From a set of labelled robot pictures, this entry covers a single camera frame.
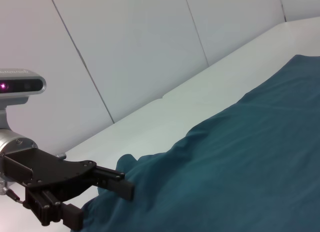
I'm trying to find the teal shirt with white print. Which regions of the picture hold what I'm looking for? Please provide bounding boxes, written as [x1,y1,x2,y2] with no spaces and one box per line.
[81,54,320,232]

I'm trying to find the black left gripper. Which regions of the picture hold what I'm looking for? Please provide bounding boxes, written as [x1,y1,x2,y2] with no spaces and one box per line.
[0,147,136,230]

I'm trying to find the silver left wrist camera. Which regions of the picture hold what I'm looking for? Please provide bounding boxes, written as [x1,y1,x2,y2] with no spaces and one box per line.
[0,68,47,130]

